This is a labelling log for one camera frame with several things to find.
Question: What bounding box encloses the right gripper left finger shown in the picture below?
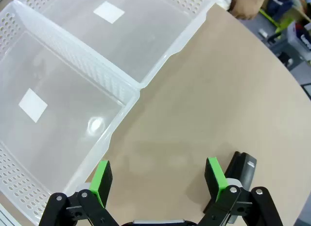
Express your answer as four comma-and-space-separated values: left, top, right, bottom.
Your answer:
38, 160, 122, 226

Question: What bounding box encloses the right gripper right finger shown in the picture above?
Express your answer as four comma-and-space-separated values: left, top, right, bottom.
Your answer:
194, 157, 284, 226

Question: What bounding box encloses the black stapler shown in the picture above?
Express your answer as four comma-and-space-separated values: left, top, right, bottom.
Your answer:
203, 151, 258, 224

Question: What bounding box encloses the person's left hand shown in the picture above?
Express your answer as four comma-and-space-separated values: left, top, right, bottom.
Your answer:
229, 0, 259, 20

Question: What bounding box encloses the white perforated plastic basket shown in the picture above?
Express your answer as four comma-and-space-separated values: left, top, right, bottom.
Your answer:
13, 0, 217, 89
0, 2, 141, 226

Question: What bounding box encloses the white square sticker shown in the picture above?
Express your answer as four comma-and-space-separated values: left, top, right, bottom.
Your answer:
93, 1, 125, 24
18, 87, 49, 123

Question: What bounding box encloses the navy printed cloth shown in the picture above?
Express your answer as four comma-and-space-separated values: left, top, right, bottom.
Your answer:
295, 26, 311, 51

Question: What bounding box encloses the blue storage crate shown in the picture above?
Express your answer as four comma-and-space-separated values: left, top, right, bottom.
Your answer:
287, 21, 311, 51

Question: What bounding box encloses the lime green frame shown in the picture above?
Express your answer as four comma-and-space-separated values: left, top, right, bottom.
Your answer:
259, 8, 290, 34

